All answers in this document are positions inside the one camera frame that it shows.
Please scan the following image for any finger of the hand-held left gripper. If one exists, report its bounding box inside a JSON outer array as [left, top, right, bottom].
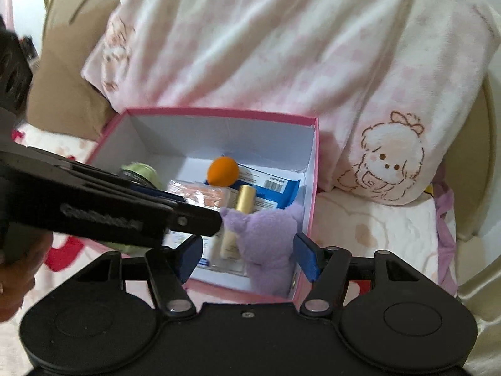
[[119, 177, 186, 207], [166, 205, 225, 238]]

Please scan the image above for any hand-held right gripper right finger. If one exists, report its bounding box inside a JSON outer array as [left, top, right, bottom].
[[293, 232, 425, 317]]

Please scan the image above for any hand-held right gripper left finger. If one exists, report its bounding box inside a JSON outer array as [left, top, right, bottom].
[[76, 233, 205, 317]]

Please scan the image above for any white wet wipes pack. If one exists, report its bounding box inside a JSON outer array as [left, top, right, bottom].
[[162, 235, 251, 275]]

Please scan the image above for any green yarn ball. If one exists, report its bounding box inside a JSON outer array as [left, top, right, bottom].
[[113, 162, 164, 257]]

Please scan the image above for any clear cotton swab box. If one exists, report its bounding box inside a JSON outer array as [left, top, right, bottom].
[[166, 179, 231, 209]]

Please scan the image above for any purple plush toy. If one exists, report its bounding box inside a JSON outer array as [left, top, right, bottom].
[[219, 203, 306, 296]]

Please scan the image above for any foundation bottle with gold cap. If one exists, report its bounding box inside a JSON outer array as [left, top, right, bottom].
[[217, 185, 257, 259]]

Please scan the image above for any orange makeup sponge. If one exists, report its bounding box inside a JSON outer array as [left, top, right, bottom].
[[207, 157, 240, 186]]

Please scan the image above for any blue wet wipes pack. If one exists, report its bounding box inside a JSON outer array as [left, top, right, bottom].
[[204, 164, 302, 210]]

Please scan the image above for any pink cardboard box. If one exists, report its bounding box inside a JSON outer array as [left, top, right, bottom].
[[83, 107, 322, 305]]

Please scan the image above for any person's left hand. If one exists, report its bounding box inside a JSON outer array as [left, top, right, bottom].
[[0, 231, 54, 316]]

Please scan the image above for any red bear printed blanket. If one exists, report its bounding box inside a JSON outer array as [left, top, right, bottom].
[[10, 123, 458, 302]]

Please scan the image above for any brown pillow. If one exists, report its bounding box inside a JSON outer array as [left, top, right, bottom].
[[25, 19, 118, 142]]

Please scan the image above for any gold satin curtain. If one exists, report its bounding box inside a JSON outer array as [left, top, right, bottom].
[[456, 239, 501, 376]]

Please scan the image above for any pink puppy print pillow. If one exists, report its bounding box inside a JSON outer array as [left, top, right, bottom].
[[80, 0, 498, 206]]

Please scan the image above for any beige bed headboard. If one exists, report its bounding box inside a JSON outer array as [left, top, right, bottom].
[[39, 0, 499, 243]]

